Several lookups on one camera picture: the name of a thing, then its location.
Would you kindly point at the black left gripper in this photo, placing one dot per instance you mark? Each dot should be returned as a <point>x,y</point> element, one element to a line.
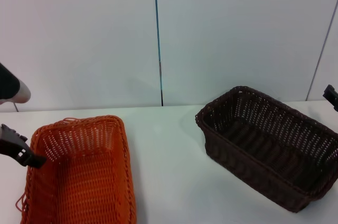
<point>13,144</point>

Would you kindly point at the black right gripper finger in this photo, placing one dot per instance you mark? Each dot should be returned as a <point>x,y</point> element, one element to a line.
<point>333,94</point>

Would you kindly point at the orange woven plastic basket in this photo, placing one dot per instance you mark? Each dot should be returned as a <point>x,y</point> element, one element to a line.
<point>79,181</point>

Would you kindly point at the dark brown woven basket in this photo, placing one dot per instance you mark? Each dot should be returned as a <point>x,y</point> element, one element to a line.
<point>264,144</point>

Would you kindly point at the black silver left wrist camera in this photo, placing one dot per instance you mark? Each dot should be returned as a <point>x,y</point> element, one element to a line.
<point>10,84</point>

